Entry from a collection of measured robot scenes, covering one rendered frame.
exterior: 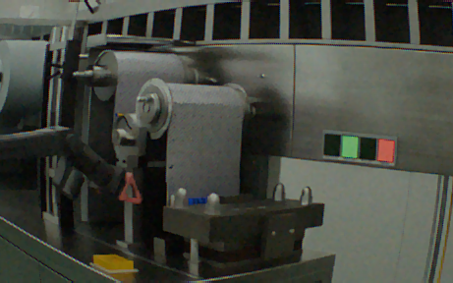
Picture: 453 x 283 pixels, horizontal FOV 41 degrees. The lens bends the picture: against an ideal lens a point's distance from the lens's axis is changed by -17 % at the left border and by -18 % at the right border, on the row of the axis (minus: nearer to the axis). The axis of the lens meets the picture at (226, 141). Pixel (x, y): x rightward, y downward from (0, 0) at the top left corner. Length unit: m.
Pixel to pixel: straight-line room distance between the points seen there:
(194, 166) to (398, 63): 0.59
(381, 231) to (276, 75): 2.70
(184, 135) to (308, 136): 0.32
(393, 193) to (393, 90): 2.78
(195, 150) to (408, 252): 2.79
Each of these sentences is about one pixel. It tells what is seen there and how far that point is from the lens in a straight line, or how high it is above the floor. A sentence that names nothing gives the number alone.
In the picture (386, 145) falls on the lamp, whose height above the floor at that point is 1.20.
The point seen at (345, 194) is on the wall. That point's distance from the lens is 4.62.
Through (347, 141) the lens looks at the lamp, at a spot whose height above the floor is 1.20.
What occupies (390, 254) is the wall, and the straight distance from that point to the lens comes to 4.42.
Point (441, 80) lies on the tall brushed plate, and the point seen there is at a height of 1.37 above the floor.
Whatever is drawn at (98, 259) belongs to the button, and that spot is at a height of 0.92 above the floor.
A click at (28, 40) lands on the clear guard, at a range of 2.59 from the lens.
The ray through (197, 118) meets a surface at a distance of 1.72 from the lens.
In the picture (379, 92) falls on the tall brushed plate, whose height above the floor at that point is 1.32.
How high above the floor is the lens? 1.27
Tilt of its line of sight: 3 degrees down
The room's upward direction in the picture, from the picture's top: 3 degrees clockwise
